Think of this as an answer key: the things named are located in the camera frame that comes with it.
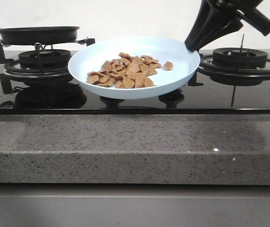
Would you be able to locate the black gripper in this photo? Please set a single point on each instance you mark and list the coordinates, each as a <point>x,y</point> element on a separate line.
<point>209,24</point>

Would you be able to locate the right gas burner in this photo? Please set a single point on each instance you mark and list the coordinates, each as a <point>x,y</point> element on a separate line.
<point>236,66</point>

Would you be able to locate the light blue plate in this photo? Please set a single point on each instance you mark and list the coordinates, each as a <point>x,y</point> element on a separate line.
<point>91,58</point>

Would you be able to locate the black glass cooktop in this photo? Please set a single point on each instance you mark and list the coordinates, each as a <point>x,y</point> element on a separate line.
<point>201,96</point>

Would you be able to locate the left gas burner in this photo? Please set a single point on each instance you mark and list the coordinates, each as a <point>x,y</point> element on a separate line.
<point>36,67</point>

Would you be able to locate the brown meat slices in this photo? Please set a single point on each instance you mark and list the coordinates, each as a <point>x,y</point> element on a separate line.
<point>127,72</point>

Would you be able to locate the black frying pan mint handle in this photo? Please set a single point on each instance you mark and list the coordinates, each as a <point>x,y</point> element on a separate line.
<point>43,35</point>

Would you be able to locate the gas burner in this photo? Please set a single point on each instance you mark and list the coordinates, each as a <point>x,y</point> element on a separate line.
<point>36,67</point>
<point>236,66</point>

